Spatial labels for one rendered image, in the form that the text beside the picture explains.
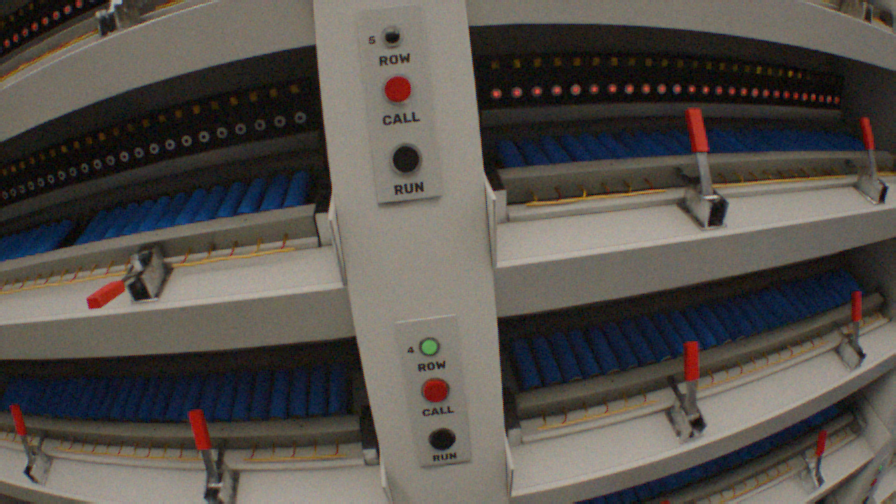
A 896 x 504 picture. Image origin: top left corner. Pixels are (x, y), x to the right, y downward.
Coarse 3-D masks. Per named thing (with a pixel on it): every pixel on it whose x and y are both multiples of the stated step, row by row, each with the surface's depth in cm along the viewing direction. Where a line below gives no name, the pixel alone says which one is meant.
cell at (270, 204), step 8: (280, 176) 41; (272, 184) 40; (280, 184) 40; (288, 184) 41; (272, 192) 38; (280, 192) 39; (264, 200) 37; (272, 200) 37; (280, 200) 38; (264, 208) 36; (272, 208) 36; (280, 208) 38
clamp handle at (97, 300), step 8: (136, 264) 30; (136, 272) 29; (120, 280) 27; (128, 280) 28; (104, 288) 25; (112, 288) 25; (120, 288) 26; (88, 296) 24; (96, 296) 24; (104, 296) 24; (112, 296) 25; (88, 304) 24; (96, 304) 24; (104, 304) 24
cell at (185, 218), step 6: (198, 192) 40; (204, 192) 41; (192, 198) 39; (198, 198) 39; (204, 198) 40; (186, 204) 38; (192, 204) 38; (198, 204) 39; (186, 210) 37; (192, 210) 38; (198, 210) 39; (180, 216) 36; (186, 216) 37; (192, 216) 37; (174, 222) 36; (180, 222) 36; (186, 222) 36
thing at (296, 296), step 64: (64, 192) 42; (320, 192) 36; (256, 256) 34; (320, 256) 34; (0, 320) 29; (64, 320) 29; (128, 320) 30; (192, 320) 31; (256, 320) 31; (320, 320) 32
